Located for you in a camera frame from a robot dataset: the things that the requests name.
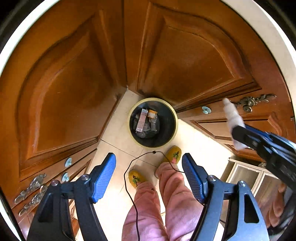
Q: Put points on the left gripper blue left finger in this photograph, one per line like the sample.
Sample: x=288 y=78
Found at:
x=52 y=219

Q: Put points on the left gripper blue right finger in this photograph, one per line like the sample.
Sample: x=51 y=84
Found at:
x=244 y=219

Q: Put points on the white small bottle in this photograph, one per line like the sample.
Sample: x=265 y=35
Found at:
x=233 y=120

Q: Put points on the yellow slipper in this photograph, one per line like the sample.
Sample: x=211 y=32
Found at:
x=136 y=178
x=173 y=155

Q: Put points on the ornate brass drawer handle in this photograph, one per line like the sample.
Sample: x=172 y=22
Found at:
x=247 y=103

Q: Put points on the pink trousered leg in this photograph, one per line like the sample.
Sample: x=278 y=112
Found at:
x=143 y=221
x=183 y=211

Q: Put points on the light blue child lock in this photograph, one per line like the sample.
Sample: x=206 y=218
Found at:
x=206 y=110

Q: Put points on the red white milk carton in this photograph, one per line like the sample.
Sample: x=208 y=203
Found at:
x=141 y=120

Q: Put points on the right yellow slipper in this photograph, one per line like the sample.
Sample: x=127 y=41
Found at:
x=173 y=155

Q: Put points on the pink trousered left leg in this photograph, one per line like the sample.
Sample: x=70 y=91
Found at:
x=143 y=221

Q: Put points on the orange paper cup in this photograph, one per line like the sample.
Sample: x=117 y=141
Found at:
x=152 y=114

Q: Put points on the wooden corner cabinet door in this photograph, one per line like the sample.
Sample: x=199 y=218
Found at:
x=186 y=51

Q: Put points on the wooden left cabinet door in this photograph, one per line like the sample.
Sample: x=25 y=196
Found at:
x=60 y=85

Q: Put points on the person's right hand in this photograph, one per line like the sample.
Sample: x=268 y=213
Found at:
x=273 y=207

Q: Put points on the pink trousered right leg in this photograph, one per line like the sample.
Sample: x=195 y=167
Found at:
x=183 y=211

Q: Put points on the round black trash bin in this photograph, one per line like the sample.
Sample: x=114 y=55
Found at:
x=168 y=122

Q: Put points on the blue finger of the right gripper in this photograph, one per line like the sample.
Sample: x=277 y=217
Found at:
x=262 y=146
x=256 y=133

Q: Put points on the left yellow slipper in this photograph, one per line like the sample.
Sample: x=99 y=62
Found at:
x=136 y=178

